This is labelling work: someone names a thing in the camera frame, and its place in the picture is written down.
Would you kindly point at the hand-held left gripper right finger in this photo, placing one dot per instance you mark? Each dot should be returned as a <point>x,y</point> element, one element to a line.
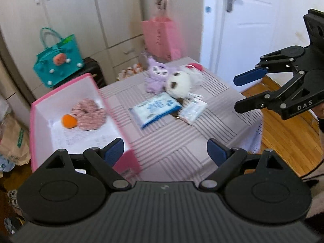
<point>216,150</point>

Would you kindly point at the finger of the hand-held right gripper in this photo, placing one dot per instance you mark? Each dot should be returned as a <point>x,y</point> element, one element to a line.
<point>249,77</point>
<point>253,103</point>

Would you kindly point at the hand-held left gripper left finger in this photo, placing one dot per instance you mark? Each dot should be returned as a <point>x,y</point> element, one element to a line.
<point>114,150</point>

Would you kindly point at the pink cardboard box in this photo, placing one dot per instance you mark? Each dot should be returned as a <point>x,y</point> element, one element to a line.
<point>130,163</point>

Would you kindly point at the small white tissue pack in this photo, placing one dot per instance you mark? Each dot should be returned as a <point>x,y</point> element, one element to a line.
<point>193,110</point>

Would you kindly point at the red strawberry plush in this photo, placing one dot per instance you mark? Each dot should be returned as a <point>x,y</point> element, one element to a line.
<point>197,66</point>

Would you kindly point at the blue tissue pack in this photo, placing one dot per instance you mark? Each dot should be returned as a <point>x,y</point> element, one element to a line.
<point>154,108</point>

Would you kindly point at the white plush toy brown ears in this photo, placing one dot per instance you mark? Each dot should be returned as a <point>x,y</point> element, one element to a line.
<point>178,84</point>

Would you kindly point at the printed paper sheet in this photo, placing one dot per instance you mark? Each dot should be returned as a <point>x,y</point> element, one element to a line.
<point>83,139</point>

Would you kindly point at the white door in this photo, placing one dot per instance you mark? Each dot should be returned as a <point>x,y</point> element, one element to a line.
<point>248,43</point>

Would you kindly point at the striped tablecloth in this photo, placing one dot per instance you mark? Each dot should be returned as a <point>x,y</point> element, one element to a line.
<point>177,136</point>

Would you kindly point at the pink knitted scrunchie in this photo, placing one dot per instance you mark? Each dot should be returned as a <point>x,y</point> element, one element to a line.
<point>88,116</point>

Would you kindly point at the orange plush ball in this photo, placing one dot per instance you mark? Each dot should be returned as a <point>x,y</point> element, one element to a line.
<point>69,121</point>

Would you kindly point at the orange white flower toy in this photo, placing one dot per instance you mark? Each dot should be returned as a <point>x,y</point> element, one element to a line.
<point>129,72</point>

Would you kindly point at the blue round sticker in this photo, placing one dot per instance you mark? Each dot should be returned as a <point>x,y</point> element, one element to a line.
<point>208,8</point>

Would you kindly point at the black suitcase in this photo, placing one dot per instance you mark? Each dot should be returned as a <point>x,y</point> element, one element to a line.
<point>93,70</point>

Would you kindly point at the purple plush toy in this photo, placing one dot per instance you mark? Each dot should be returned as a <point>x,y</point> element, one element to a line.
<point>157,73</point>

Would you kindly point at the pink paper bag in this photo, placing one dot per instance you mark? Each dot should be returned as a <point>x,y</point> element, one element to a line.
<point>162,40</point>

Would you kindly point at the brown paper bag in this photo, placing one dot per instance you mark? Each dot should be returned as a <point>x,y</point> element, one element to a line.
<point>12,141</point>

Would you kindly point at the teal tote bag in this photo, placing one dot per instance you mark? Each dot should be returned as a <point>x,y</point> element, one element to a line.
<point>45,68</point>

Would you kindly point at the sneaker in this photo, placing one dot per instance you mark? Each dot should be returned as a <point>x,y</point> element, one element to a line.
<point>15,200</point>
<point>14,225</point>

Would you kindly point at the beige wardrobe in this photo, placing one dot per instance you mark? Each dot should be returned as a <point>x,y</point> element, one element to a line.
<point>76,17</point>

